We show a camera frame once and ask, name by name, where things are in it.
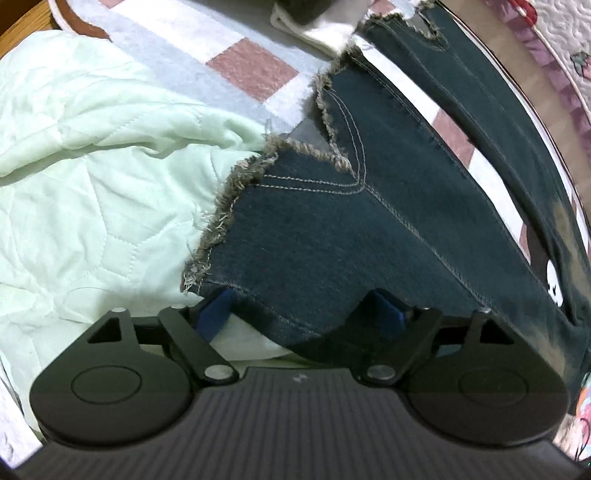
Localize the dark blue denim jeans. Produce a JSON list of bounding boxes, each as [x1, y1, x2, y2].
[[182, 3, 590, 392]]

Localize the pale green quilted blanket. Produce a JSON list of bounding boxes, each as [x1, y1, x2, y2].
[[1, 30, 264, 423]]

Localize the checkered pink grey blanket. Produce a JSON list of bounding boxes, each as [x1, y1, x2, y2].
[[50, 1, 565, 306]]

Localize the beige mattress side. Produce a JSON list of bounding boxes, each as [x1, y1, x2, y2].
[[446, 0, 590, 208]]

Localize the white cloth garment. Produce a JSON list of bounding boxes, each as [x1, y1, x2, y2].
[[270, 1, 374, 58]]

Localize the white quilted strawberry bedspread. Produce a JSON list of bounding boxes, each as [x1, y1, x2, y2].
[[486, 1, 590, 156]]

